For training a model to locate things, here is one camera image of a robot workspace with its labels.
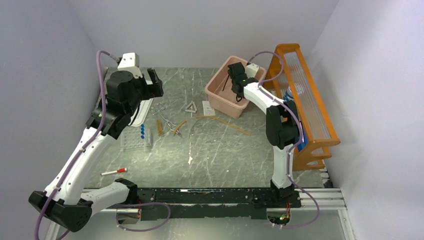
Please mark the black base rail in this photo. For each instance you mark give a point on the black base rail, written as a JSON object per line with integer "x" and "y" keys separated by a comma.
{"x": 253, "y": 202}

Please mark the white blue bottle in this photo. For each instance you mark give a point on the white blue bottle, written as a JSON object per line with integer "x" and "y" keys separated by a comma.
{"x": 288, "y": 95}

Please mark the clear well plate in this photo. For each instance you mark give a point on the clear well plate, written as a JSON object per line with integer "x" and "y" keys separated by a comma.
{"x": 132, "y": 141}

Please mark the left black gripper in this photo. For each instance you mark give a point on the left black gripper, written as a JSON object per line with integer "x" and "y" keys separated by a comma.
{"x": 153, "y": 90}

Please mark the blue pen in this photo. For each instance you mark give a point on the blue pen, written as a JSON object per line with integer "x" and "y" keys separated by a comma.
{"x": 303, "y": 143}

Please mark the white plastic tray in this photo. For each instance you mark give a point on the white plastic tray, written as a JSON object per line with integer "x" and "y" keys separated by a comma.
{"x": 141, "y": 112}

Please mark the white paper packet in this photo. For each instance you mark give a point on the white paper packet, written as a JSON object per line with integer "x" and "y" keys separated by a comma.
{"x": 207, "y": 109}

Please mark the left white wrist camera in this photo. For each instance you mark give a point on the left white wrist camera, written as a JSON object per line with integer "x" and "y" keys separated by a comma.
{"x": 130, "y": 62}

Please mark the metal crucible tongs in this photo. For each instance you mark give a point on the metal crucible tongs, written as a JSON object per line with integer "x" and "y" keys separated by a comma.
{"x": 158, "y": 109}

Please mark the tan bottle brush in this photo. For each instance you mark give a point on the tan bottle brush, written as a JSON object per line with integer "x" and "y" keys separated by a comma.
{"x": 159, "y": 127}

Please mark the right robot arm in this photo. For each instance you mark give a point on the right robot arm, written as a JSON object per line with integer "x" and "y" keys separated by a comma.
{"x": 282, "y": 127}

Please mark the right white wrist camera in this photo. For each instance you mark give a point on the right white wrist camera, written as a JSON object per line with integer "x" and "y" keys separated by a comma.
{"x": 251, "y": 70}

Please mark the black iron ring stand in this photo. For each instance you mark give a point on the black iron ring stand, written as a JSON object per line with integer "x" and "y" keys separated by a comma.
{"x": 226, "y": 80}

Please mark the pink plastic bin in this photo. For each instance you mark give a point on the pink plastic bin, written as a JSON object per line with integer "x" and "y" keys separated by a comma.
{"x": 225, "y": 101}

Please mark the orange wooden rack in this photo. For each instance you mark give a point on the orange wooden rack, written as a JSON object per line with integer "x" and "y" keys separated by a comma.
{"x": 288, "y": 70}

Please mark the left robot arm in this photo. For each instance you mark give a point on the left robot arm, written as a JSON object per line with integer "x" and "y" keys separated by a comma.
{"x": 63, "y": 200}

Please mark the red white marker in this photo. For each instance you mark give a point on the red white marker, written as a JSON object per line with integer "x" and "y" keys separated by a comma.
{"x": 121, "y": 170}

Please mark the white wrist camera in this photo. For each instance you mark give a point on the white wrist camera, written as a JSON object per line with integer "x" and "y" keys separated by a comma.
{"x": 130, "y": 62}
{"x": 251, "y": 70}

